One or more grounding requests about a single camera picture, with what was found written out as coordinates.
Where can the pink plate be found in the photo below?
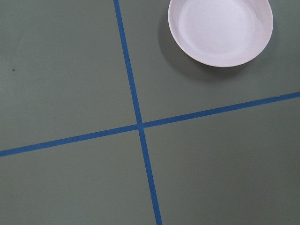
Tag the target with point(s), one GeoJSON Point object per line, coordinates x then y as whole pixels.
{"type": "Point", "coordinates": [221, 33]}

